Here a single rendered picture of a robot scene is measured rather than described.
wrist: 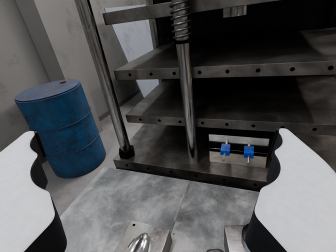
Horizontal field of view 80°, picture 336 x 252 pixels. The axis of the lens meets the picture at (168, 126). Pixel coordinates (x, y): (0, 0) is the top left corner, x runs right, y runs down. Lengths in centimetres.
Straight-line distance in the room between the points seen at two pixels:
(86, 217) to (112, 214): 11
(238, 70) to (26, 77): 254
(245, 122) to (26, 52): 262
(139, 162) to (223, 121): 52
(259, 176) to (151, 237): 57
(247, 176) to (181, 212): 37
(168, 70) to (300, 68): 51
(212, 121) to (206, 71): 24
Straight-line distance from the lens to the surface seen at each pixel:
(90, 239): 93
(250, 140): 101
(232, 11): 111
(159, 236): 77
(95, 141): 251
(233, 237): 71
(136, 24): 404
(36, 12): 286
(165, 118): 105
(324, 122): 102
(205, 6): 89
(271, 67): 88
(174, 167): 110
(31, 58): 303
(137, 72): 101
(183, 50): 85
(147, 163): 117
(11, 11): 303
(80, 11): 102
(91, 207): 103
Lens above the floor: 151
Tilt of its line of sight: 30 degrees down
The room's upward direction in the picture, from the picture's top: 9 degrees counter-clockwise
